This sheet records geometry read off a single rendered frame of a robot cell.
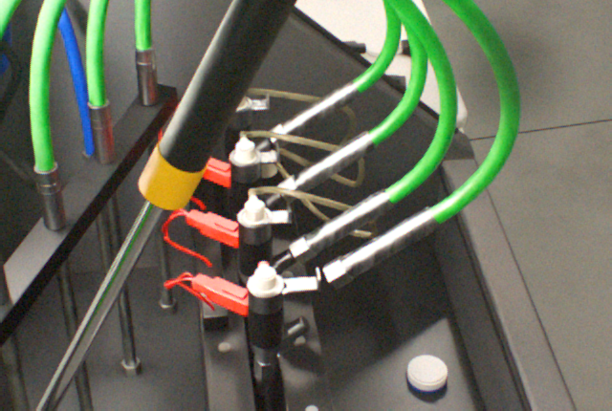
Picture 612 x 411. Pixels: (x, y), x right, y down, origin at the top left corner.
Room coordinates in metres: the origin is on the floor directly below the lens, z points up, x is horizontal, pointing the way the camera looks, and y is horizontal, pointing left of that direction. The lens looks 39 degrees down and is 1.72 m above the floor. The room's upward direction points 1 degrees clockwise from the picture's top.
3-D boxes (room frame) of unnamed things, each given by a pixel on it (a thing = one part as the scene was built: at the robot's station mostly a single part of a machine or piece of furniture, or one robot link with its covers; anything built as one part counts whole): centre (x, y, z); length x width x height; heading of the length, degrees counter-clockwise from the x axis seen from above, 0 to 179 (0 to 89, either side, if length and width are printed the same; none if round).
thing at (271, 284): (0.65, 0.03, 1.09); 0.02 x 0.02 x 0.03
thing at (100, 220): (0.89, 0.21, 0.93); 0.02 x 0.02 x 0.19; 8
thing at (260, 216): (0.73, 0.04, 1.09); 0.02 x 0.02 x 0.03
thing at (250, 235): (0.73, 0.03, 0.98); 0.05 x 0.03 x 0.21; 98
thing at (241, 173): (0.81, 0.04, 0.98); 0.05 x 0.03 x 0.21; 98
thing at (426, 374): (0.78, -0.12, 0.84); 0.04 x 0.04 x 0.01
